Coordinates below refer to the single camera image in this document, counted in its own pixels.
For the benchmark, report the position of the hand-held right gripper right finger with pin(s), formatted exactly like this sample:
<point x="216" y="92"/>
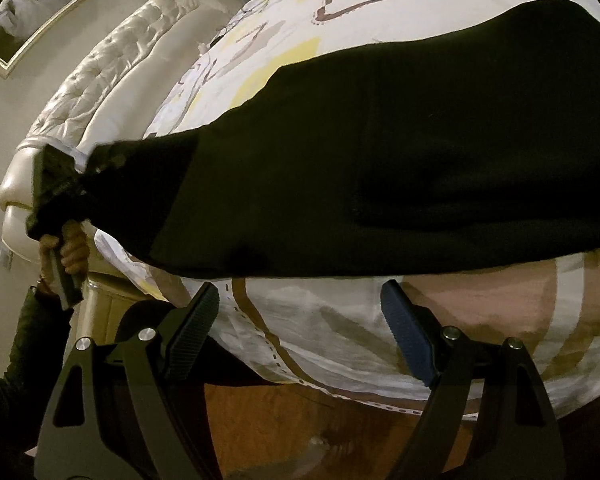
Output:
<point x="410" y="340"/>

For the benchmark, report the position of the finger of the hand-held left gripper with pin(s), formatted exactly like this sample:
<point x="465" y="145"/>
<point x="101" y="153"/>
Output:
<point x="100" y="170"/>

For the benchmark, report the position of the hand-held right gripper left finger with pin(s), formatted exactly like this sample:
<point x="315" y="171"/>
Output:
<point x="195" y="330"/>

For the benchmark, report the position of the black pants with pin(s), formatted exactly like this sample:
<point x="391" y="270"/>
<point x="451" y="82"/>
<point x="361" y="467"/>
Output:
<point x="380" y="160"/>

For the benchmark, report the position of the person's left forearm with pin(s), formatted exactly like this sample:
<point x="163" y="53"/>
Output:
<point x="25" y="360"/>

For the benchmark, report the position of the person's left hand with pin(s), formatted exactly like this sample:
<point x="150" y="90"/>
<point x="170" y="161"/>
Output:
<point x="72" y="255"/>

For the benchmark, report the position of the patterned white bedsheet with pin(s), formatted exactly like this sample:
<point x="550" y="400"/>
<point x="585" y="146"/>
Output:
<point x="330" y="320"/>

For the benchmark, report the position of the cream tufted headboard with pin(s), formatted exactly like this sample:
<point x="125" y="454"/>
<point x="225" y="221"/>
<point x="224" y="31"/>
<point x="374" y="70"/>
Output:
<point x="105" y="85"/>

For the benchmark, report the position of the framed wall picture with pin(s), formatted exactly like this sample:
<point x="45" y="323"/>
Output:
<point x="25" y="10"/>

